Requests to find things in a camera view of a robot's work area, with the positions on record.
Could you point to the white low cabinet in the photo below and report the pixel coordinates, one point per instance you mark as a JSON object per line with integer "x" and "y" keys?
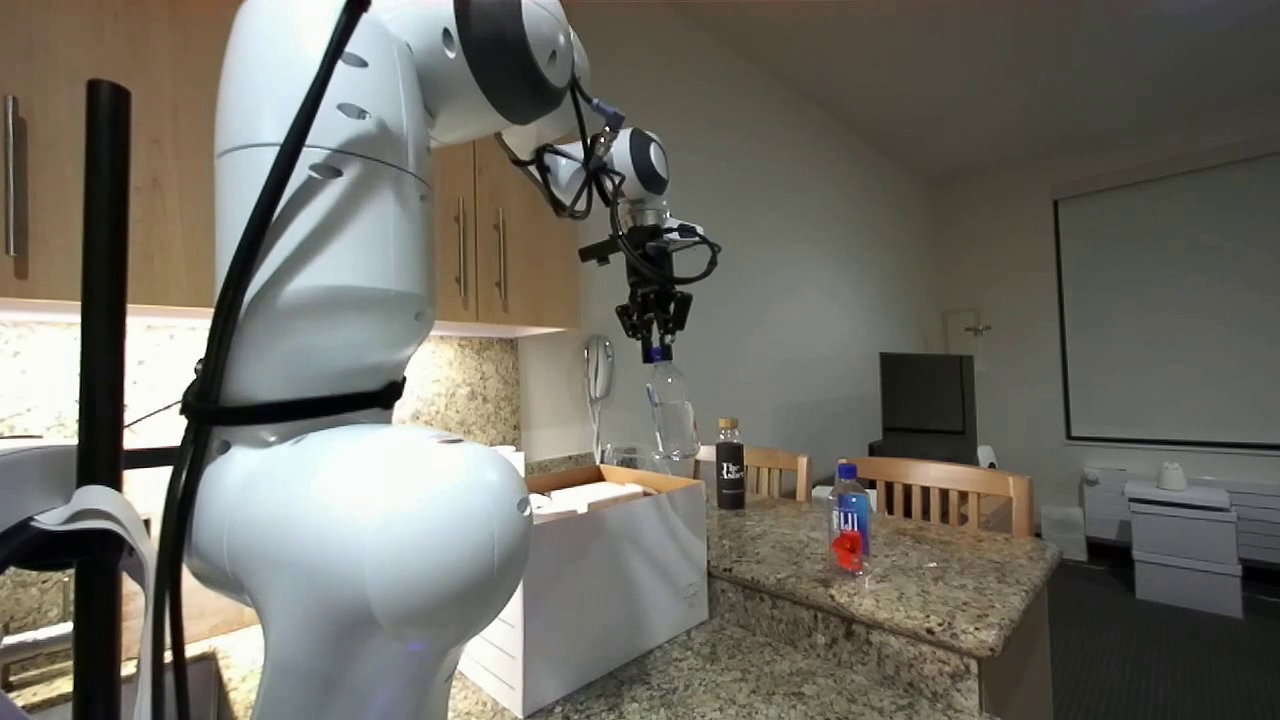
{"x": 1186, "y": 545}

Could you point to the white wall phone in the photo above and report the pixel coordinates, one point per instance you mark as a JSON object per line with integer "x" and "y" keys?
{"x": 598, "y": 370}

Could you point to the dark bottle black label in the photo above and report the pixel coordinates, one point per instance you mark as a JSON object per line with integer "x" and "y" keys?
{"x": 729, "y": 472}

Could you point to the wooden wall cabinets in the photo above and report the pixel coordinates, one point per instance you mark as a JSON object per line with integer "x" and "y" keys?
{"x": 504, "y": 243}

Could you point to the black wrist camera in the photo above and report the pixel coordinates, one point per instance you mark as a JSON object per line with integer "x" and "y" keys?
{"x": 600, "y": 251}

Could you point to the white cardboard box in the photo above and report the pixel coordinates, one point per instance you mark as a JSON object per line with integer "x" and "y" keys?
{"x": 613, "y": 584}

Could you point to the white pole bracket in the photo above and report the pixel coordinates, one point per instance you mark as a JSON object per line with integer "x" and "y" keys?
{"x": 92, "y": 515}

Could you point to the black vertical pole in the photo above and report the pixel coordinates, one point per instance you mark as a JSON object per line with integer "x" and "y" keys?
{"x": 102, "y": 333}

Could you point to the wooden slatted chair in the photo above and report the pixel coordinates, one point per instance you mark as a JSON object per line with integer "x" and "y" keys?
{"x": 962, "y": 477}
{"x": 781, "y": 464}

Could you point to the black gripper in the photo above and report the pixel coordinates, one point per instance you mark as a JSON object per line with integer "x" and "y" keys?
{"x": 652, "y": 263}

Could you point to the white cup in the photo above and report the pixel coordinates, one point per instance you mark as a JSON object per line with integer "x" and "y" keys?
{"x": 1173, "y": 477}

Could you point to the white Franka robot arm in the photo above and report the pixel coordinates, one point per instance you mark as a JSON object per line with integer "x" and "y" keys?
{"x": 347, "y": 201}

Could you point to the red blue label water bottle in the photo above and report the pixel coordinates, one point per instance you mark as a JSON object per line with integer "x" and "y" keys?
{"x": 849, "y": 520}

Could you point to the white projection screen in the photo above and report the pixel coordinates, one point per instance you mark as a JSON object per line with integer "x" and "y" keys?
{"x": 1173, "y": 307}

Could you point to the clear bottle blue cap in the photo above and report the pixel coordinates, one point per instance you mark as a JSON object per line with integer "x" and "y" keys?
{"x": 668, "y": 425}

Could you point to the black television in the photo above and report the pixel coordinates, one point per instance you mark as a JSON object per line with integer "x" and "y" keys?
{"x": 926, "y": 402}

